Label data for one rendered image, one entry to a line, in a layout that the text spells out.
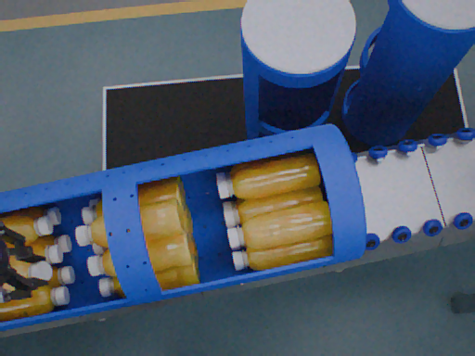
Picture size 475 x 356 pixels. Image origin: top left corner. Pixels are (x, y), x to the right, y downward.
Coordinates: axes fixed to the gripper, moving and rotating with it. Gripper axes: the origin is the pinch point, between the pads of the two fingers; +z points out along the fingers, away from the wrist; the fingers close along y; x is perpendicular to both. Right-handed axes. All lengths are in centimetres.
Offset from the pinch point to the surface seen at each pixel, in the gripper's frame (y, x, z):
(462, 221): -5, -89, 25
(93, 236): 4.8, -11.0, 4.1
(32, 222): 11.5, 2.9, 9.5
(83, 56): 117, 17, 121
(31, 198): 14.0, -0.6, 1.3
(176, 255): -1.3, -25.7, 7.6
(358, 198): 1, -61, 0
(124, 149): 61, 1, 107
